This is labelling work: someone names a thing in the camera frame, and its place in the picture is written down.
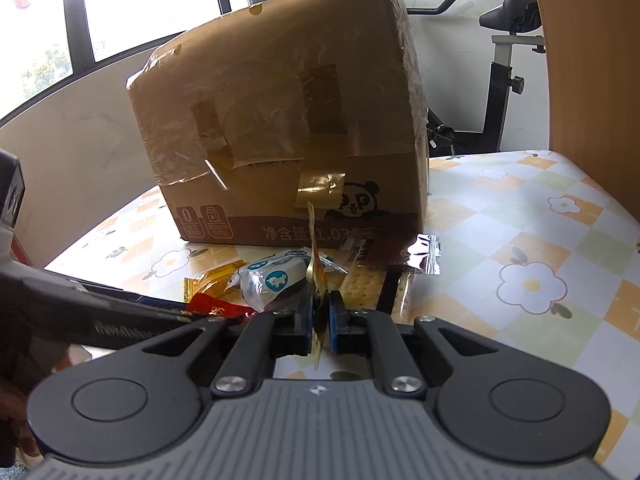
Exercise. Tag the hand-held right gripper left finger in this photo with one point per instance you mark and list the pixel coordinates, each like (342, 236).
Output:
(305, 327)

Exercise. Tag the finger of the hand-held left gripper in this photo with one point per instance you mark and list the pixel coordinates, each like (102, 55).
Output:
(140, 307)

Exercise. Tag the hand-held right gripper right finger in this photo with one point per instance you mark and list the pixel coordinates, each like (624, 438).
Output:
(336, 327)

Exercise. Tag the gold foil snack packet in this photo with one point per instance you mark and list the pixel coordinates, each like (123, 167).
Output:
(316, 260)

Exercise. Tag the person's left hand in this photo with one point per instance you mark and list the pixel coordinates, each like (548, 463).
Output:
(17, 410)

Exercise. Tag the clear cracker packet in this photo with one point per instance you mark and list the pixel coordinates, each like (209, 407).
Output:
(370, 280)

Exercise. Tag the white blue candy packet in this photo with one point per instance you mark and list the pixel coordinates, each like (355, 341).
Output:
(272, 277)

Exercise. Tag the orange candy packet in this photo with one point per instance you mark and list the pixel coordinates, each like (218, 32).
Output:
(215, 280)

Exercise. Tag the red candy packet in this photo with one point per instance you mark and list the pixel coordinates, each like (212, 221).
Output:
(220, 306)

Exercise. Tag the floral checkered tablecloth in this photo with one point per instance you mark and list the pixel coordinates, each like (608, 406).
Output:
(525, 220)

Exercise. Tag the taped cardboard box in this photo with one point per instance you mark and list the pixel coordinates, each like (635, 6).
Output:
(280, 110)

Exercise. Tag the black exercise bike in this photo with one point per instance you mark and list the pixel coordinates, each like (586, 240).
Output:
(500, 70)

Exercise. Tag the wooden panel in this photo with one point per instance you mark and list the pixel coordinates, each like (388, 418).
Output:
(590, 60)

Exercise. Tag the black window frame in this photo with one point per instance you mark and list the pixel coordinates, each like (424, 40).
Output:
(75, 10)

